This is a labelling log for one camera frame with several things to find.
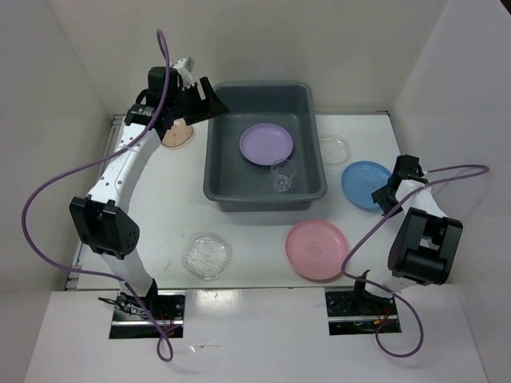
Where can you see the clear textured square dish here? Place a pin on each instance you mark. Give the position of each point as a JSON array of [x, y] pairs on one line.
[[207, 256]]

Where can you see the grey plastic bin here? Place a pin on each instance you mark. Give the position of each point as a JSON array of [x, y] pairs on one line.
[[234, 182]]

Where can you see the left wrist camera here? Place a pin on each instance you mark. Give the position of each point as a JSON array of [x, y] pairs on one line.
[[181, 72]]

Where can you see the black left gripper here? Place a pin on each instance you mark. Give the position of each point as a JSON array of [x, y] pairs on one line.
[[215, 108]]

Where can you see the clear plastic cup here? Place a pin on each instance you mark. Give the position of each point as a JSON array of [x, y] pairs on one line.
[[283, 172]]

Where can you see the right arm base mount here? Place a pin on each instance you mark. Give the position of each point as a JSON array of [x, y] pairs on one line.
[[348, 315]]

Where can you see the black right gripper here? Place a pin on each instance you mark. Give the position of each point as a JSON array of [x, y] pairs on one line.
[[379, 195]]

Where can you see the pink plastic plate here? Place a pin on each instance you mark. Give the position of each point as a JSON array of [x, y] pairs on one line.
[[316, 249]]

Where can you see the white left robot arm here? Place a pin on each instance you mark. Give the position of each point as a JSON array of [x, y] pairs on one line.
[[101, 218]]

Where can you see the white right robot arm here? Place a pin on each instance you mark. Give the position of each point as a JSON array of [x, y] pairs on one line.
[[424, 249]]

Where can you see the peach square dish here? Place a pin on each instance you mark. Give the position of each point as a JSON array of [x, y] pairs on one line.
[[178, 135]]

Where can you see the blue plastic plate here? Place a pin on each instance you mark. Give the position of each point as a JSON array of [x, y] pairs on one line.
[[360, 179]]

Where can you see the purple plastic plate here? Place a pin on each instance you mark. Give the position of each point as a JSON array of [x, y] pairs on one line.
[[264, 144]]

